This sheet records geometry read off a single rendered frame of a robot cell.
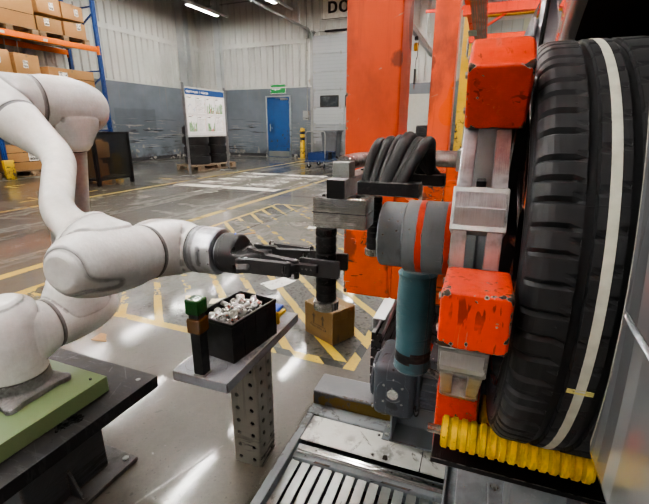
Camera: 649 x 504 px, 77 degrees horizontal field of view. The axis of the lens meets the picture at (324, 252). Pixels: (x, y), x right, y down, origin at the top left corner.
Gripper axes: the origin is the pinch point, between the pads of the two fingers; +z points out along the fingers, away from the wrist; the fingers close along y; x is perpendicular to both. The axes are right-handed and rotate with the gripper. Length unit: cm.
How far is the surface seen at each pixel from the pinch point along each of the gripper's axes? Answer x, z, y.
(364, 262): -19, -9, -59
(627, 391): 2.6, 35.8, 28.2
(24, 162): -51, -917, -564
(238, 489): -83, -36, -20
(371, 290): -29, -6, -59
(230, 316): -27, -37, -24
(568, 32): 40, 37, -39
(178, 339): -83, -115, -89
